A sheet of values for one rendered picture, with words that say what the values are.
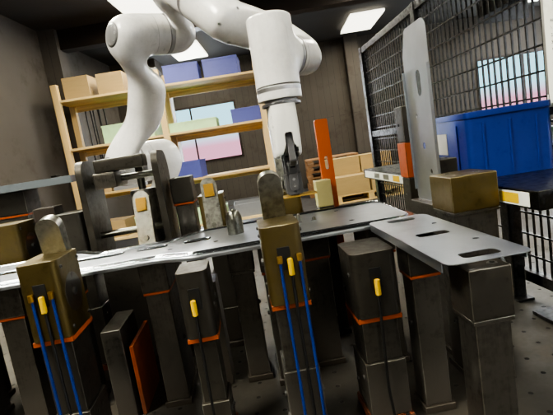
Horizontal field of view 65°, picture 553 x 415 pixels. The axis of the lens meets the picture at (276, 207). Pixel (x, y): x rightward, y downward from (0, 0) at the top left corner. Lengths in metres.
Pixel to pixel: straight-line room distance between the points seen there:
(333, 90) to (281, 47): 9.36
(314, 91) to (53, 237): 9.54
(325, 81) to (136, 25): 9.13
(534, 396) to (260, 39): 0.75
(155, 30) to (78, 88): 5.30
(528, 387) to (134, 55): 1.06
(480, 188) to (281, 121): 0.36
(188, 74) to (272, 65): 5.29
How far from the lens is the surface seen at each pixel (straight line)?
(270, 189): 0.67
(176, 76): 6.11
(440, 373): 0.78
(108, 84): 6.33
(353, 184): 7.71
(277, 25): 0.83
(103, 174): 1.04
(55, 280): 0.70
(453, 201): 0.76
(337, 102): 10.16
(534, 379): 0.90
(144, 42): 1.17
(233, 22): 0.94
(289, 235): 0.61
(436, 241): 0.60
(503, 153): 0.94
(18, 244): 1.09
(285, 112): 0.80
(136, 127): 1.28
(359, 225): 0.77
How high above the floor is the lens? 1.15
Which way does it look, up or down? 8 degrees down
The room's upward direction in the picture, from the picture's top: 9 degrees counter-clockwise
